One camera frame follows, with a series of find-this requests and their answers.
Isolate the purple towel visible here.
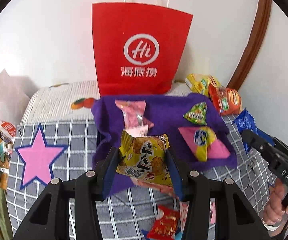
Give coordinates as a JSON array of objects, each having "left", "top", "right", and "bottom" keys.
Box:
[{"left": 91, "top": 93, "right": 239, "bottom": 197}]

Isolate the strawberry white snack packet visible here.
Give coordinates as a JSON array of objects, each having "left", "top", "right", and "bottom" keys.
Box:
[{"left": 179, "top": 199, "right": 216, "bottom": 232}]

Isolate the pink paper star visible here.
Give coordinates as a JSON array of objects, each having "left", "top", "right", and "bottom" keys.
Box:
[{"left": 15, "top": 124, "right": 68, "bottom": 189}]

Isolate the pink yellow crisps packet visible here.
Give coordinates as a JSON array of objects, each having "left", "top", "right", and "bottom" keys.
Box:
[{"left": 178, "top": 126, "right": 230, "bottom": 163}]

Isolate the green snack packet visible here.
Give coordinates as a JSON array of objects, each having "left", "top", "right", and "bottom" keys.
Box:
[{"left": 183, "top": 101, "right": 207, "bottom": 126}]

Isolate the red small snack packet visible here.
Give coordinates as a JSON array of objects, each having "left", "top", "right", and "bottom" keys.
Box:
[{"left": 147, "top": 205, "right": 180, "bottom": 240}]

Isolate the yellow chips bag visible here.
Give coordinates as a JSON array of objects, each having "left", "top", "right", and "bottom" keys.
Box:
[{"left": 185, "top": 73, "right": 221, "bottom": 96}]

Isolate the orange chips bag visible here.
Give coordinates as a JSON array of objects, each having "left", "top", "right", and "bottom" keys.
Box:
[{"left": 208, "top": 84, "right": 243, "bottom": 116}]

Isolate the wooden door frame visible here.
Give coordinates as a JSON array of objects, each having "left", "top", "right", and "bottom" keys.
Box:
[{"left": 227, "top": 0, "right": 272, "bottom": 90}]

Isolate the person right hand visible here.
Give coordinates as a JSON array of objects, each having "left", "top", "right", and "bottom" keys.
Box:
[{"left": 262, "top": 178, "right": 288, "bottom": 237}]

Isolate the red paper shopping bag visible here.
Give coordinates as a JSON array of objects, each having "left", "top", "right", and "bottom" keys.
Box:
[{"left": 92, "top": 1, "right": 193, "bottom": 96}]

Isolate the yellow rice cracker packet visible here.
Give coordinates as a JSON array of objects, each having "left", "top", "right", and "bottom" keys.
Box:
[{"left": 117, "top": 131, "right": 172, "bottom": 187}]

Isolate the pink wafer packet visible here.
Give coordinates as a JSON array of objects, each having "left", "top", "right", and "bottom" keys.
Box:
[{"left": 115, "top": 100, "right": 154, "bottom": 137}]

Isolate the blue cookie packet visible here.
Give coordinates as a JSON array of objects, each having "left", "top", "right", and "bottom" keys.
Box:
[{"left": 232, "top": 108, "right": 274, "bottom": 146}]

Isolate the white plastic bag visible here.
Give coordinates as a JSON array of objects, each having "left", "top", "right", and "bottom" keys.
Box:
[{"left": 0, "top": 70, "right": 38, "bottom": 139}]

